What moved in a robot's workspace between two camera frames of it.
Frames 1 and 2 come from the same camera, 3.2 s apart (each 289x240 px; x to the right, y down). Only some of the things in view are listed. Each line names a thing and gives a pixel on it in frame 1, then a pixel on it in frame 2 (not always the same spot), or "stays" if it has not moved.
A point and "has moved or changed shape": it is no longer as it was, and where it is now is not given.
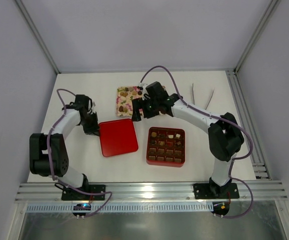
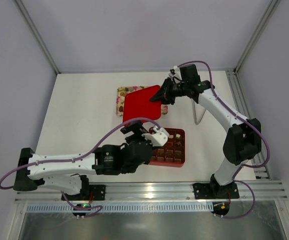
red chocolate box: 166,147 stays
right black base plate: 216,191 stays
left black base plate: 70,194 stays
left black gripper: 90,124 to 135,133
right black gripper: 137,109 to 170,91
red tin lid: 117,137 has moved or changed shape
